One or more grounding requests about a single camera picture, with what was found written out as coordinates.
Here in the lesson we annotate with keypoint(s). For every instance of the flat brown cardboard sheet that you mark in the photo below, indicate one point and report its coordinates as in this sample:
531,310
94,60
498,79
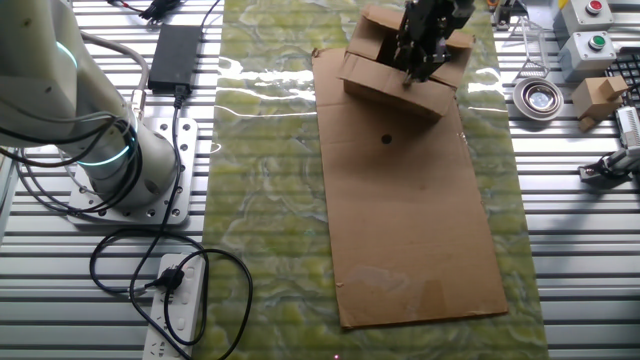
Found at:
410,225

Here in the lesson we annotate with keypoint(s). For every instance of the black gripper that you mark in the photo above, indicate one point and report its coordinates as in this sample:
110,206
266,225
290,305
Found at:
435,22

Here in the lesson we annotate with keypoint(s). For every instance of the grey box red button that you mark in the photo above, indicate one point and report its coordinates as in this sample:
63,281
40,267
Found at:
582,17

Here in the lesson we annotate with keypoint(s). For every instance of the round silver dish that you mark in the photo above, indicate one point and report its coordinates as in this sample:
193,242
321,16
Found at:
537,98

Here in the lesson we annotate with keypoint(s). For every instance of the small cardboard block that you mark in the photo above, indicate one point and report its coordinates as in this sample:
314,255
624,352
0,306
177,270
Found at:
595,100

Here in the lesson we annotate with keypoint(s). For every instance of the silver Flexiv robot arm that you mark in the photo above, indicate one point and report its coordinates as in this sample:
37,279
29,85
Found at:
45,75

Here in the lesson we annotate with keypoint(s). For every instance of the white ribbed device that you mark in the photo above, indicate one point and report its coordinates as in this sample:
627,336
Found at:
629,125

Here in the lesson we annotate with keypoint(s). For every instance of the white power strip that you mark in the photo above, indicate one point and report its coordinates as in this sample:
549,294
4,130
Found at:
186,310

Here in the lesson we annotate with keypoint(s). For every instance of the green marble pattern mat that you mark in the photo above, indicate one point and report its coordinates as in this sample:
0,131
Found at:
265,175

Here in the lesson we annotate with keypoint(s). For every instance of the brown cardboard box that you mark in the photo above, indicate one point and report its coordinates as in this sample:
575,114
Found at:
390,85

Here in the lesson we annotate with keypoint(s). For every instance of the black keyboard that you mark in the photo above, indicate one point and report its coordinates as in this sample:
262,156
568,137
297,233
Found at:
627,67

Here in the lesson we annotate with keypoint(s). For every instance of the black clamp stand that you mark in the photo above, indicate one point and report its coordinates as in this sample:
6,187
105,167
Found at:
502,15

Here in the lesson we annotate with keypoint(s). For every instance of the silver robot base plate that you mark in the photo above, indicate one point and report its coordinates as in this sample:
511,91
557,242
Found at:
186,145

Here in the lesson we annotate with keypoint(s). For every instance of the metal clamp bracket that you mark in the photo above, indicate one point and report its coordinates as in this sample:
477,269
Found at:
607,167

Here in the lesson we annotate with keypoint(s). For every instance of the black power adapter brick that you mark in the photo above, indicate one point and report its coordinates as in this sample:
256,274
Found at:
175,57

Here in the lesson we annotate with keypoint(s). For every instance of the grey box green button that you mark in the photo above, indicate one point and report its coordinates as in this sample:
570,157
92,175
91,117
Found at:
580,57

